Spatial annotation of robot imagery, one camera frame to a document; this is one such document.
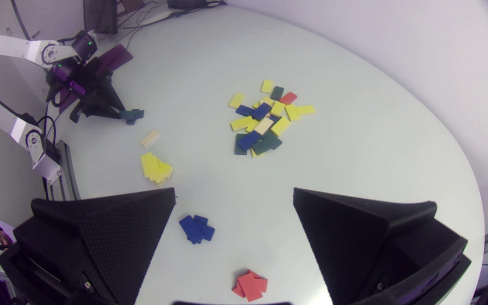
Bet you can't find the dark screen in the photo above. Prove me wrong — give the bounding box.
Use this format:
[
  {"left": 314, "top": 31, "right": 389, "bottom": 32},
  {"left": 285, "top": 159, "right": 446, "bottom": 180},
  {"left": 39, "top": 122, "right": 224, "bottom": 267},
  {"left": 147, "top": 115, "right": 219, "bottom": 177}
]
[{"left": 83, "top": 0, "right": 119, "bottom": 35}]

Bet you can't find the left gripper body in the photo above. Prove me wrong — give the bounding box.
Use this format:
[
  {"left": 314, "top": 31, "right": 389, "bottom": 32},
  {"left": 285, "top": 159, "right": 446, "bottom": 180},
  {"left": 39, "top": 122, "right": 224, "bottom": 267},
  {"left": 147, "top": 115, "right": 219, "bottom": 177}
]
[{"left": 69, "top": 57, "right": 126, "bottom": 124}]

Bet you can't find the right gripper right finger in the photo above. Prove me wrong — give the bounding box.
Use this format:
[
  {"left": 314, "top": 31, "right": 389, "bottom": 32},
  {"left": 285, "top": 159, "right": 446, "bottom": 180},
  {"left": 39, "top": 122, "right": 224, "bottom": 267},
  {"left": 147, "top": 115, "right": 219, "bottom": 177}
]
[{"left": 293, "top": 187, "right": 469, "bottom": 305}]

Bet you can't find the natural wooden block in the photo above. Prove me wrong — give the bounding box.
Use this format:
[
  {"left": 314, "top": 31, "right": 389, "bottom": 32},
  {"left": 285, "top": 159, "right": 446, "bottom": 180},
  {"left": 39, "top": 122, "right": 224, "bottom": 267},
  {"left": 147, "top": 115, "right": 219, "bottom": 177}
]
[
  {"left": 141, "top": 130, "right": 161, "bottom": 148},
  {"left": 254, "top": 117, "right": 275, "bottom": 136}
]

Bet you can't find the pile of blue wooden blocks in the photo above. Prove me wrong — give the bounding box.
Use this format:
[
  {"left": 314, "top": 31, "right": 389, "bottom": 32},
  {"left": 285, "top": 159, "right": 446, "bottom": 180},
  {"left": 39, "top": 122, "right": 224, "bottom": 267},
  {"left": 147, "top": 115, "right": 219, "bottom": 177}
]
[{"left": 193, "top": 215, "right": 216, "bottom": 243}]

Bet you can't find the pile of red wooden blocks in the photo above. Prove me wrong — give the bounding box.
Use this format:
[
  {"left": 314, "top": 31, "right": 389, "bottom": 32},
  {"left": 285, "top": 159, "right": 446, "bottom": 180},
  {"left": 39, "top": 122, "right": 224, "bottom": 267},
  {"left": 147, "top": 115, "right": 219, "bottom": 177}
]
[{"left": 232, "top": 269, "right": 268, "bottom": 299}]

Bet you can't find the black power brick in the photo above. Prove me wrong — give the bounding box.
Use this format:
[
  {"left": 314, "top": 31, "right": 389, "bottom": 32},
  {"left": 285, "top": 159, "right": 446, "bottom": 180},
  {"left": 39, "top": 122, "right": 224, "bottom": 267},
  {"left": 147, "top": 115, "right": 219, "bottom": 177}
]
[{"left": 167, "top": 0, "right": 207, "bottom": 10}]

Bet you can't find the black cable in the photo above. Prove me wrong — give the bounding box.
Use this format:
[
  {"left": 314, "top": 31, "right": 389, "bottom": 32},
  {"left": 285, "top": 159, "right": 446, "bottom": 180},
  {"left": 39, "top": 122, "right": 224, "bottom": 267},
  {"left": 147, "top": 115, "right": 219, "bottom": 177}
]
[{"left": 117, "top": 2, "right": 227, "bottom": 48}]

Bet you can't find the pile of yellow wooden blocks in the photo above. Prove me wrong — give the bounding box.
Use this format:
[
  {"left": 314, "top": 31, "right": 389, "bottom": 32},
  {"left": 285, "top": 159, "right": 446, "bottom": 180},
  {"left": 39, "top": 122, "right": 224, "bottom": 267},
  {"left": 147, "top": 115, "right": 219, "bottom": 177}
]
[{"left": 151, "top": 158, "right": 173, "bottom": 186}]

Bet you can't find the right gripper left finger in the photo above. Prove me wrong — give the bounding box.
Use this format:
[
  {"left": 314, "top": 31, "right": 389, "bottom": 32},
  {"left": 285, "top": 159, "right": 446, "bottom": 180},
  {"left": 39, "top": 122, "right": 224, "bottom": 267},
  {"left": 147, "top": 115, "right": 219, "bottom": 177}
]
[{"left": 13, "top": 187, "right": 176, "bottom": 305}]

